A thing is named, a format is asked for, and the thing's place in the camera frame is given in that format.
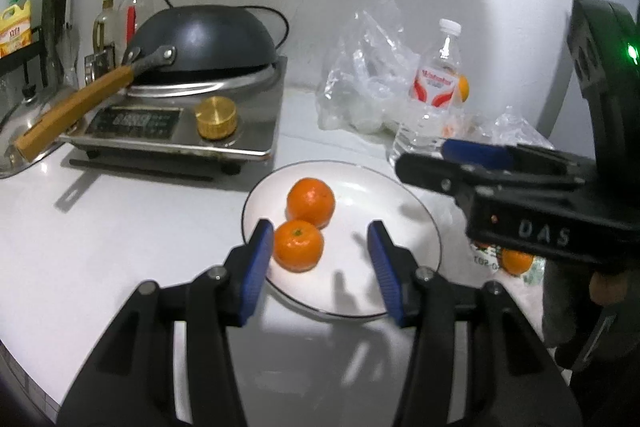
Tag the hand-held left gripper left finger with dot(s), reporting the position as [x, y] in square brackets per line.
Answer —
[257, 267]

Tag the yellow detergent bottle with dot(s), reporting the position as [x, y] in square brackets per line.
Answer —
[15, 29]

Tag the grey metal utensil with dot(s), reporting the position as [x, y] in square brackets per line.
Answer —
[100, 66]

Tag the cooking oil bottle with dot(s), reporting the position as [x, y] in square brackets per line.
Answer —
[105, 27]

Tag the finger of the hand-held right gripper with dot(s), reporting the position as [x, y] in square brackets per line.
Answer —
[425, 172]
[475, 153]

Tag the clear plastic water bottle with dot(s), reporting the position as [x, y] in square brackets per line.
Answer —
[435, 82]

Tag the person's right hand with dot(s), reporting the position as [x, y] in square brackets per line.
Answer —
[607, 289]

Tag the brass round knob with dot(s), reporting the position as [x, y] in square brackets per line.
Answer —
[216, 117]

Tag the steel induction cooker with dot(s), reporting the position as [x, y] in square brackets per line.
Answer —
[250, 127]

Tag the red label plastic bottle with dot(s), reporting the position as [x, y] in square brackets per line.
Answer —
[131, 14]

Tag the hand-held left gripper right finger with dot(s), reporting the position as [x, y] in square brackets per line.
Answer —
[382, 272]

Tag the clear plastic bag with sticker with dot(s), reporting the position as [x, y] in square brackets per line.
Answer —
[515, 127]

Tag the steel pot lid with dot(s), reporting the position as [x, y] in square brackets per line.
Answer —
[20, 117]

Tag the orange tangerine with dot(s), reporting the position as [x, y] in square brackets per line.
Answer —
[300, 247]
[517, 261]
[310, 202]

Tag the white plate with dark rim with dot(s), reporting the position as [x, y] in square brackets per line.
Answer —
[350, 217]

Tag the orange with stem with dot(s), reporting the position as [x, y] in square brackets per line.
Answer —
[464, 88]

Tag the black metal rack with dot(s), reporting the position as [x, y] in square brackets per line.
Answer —
[22, 48]

